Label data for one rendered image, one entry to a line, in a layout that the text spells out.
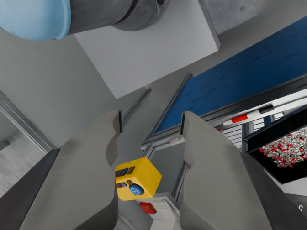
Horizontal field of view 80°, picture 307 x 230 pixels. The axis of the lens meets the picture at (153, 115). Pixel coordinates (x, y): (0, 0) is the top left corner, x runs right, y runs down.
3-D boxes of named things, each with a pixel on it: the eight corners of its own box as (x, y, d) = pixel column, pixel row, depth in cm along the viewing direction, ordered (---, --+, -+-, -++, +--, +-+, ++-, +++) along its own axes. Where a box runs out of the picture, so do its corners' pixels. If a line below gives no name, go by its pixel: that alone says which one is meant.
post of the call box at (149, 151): (151, 151, 79) (138, 173, 70) (147, 146, 79) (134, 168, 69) (156, 149, 78) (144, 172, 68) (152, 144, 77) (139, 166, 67)
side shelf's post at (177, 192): (196, 131, 172) (169, 216, 109) (194, 128, 171) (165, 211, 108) (200, 130, 170) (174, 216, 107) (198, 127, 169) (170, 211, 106)
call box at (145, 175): (134, 179, 76) (121, 201, 68) (119, 161, 73) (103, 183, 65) (164, 172, 66) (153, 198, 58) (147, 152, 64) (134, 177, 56)
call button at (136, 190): (136, 192, 61) (134, 196, 60) (129, 184, 60) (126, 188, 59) (145, 190, 59) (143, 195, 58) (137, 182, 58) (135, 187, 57)
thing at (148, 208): (146, 210, 110) (145, 213, 109) (139, 201, 107) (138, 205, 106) (157, 211, 106) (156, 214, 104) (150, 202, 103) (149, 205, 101)
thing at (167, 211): (167, 216, 104) (166, 220, 103) (153, 199, 100) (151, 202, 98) (179, 216, 99) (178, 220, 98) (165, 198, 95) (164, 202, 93)
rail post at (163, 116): (189, 79, 147) (152, 142, 88) (186, 75, 146) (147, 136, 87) (193, 76, 145) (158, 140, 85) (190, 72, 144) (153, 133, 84)
